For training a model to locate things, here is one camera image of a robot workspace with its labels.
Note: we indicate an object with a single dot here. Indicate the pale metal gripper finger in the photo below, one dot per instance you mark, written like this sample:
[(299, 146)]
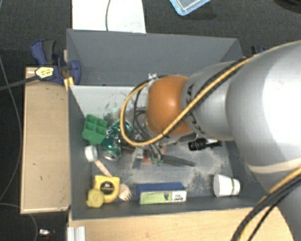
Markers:
[(137, 159)]

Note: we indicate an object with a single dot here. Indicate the crushed green drink can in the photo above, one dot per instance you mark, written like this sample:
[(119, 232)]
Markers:
[(113, 144)]

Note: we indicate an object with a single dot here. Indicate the wooden fork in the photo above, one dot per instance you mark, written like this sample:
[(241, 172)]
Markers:
[(124, 191)]

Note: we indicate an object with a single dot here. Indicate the dark blue flat box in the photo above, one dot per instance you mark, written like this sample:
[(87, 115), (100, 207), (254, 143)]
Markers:
[(160, 186)]

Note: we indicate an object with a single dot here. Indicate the yellow tape measure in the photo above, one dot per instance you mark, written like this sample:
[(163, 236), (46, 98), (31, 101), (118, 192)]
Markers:
[(107, 186)]

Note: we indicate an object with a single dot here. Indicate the green and white box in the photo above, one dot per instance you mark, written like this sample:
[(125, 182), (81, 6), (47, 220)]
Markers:
[(160, 197)]

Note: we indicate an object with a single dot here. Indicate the small white cap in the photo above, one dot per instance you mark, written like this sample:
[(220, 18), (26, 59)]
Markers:
[(91, 153)]

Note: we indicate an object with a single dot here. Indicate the green plastic ribbed block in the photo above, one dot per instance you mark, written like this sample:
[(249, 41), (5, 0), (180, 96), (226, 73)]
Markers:
[(94, 129)]

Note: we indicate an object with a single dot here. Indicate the small yellow round lump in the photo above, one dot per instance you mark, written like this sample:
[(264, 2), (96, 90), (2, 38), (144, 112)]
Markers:
[(94, 198)]

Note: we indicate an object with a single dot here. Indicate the white paper cup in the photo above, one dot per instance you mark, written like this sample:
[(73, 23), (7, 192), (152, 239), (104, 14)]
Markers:
[(225, 186)]

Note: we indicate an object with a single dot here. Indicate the pale wood board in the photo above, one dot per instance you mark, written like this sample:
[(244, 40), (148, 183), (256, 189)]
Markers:
[(46, 144)]

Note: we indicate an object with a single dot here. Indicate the grey metal bin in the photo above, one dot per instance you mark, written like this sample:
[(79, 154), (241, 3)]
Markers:
[(110, 59)]

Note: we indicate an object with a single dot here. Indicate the black cylinder on white bracket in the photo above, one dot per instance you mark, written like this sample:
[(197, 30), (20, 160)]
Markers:
[(197, 144)]

